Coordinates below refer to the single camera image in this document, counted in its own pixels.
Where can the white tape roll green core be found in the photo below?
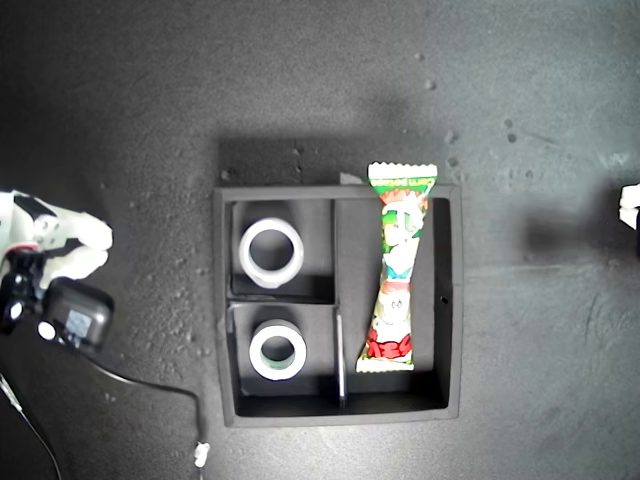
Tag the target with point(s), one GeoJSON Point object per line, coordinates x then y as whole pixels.
{"type": "Point", "coordinates": [255, 350]}

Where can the green snack bar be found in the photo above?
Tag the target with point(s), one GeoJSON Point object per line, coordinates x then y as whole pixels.
{"type": "Point", "coordinates": [400, 260]}

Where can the black compartment tray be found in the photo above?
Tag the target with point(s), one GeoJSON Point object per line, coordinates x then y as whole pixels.
{"type": "Point", "coordinates": [352, 250]}

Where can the small white paper scrap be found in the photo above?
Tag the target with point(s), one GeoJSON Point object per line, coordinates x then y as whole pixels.
{"type": "Point", "coordinates": [350, 178]}

